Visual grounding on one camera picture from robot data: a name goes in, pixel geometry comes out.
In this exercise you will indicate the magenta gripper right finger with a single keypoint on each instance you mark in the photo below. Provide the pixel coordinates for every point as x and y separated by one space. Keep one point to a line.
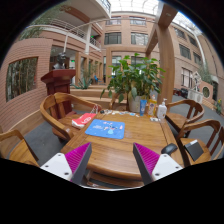
153 166

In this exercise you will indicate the wooden chair left near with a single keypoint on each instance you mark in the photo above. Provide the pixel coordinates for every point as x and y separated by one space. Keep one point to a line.
14 147

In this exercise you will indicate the wooden pergola post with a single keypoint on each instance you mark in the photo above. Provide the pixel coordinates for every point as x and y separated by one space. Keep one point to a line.
160 35

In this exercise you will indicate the blue mouse pad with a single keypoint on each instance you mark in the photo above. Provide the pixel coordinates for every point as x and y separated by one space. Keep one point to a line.
106 129

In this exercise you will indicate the green potted plant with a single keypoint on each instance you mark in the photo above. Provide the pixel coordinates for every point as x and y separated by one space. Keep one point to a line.
133 80

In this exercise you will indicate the dark red wooden podium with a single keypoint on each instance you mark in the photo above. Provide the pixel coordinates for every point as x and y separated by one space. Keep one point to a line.
58 80

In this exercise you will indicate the dark bust statue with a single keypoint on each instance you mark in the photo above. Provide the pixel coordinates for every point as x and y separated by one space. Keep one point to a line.
60 61

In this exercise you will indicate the white pump bottle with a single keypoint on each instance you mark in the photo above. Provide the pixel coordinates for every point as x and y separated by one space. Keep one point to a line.
162 109

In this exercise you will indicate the wooden chair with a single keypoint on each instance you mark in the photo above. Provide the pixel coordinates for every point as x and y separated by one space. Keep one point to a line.
14 147
213 146
57 110
193 112

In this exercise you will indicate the wooden chair right far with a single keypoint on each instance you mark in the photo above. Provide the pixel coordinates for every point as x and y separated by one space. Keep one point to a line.
193 112

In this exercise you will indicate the red and white bag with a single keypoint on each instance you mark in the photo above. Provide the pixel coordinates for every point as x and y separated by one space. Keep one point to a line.
83 120

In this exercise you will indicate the yellow bottle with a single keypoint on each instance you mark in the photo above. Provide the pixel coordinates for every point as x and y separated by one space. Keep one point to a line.
152 106

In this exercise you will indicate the wooden chair left far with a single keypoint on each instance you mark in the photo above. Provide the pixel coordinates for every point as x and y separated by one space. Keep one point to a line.
57 110

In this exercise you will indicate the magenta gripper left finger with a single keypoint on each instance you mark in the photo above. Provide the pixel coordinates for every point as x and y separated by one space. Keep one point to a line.
70 166

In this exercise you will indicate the black computer mouse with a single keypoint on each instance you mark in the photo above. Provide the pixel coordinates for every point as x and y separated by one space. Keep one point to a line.
169 149

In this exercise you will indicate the wooden chair right near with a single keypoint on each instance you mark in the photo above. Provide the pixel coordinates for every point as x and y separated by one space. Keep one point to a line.
213 146

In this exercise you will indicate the black notebook on chair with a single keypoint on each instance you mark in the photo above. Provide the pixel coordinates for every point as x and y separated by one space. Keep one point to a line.
194 149

